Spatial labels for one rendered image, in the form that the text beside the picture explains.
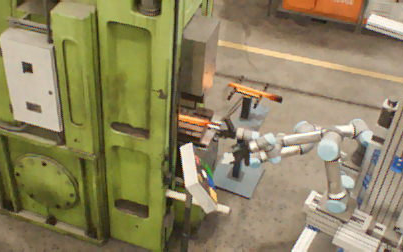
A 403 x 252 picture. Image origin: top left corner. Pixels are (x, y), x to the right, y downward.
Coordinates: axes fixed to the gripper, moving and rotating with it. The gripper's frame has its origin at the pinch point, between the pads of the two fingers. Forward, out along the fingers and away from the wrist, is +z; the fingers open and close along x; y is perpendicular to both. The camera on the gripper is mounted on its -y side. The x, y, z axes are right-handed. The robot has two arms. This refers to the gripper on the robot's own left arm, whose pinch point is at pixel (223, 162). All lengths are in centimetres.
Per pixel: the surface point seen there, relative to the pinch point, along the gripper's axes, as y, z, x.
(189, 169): 20.2, 14.5, 18.2
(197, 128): 3.6, 14.2, -42.0
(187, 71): 54, -5, -28
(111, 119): 50, 53, -24
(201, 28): 71, -24, -39
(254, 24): -106, -27, -359
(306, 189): -131, -24, -85
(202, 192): 9.5, 12.3, 29.4
